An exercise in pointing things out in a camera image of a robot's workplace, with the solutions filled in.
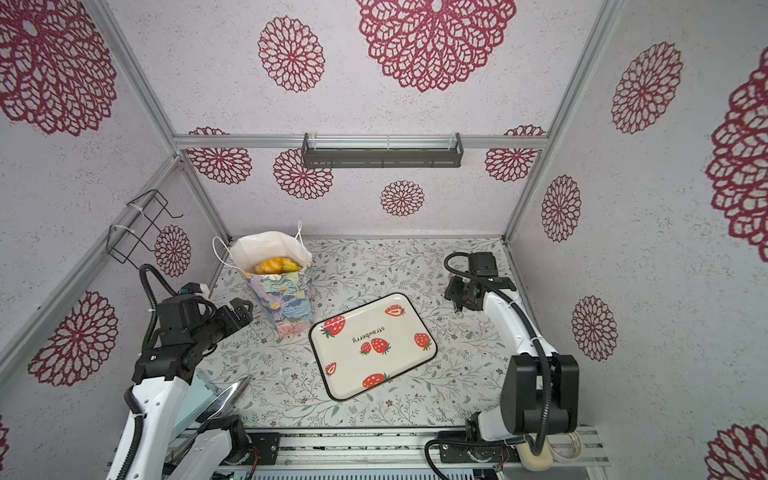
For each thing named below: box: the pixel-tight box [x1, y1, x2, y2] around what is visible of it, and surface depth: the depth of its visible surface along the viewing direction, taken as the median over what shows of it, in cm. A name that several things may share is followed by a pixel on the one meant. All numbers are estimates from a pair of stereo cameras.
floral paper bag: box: [212, 221, 314, 338], surface depth 88 cm
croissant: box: [253, 258, 303, 275], surface depth 89 cm
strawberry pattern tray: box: [308, 292, 438, 401], surface depth 94 cm
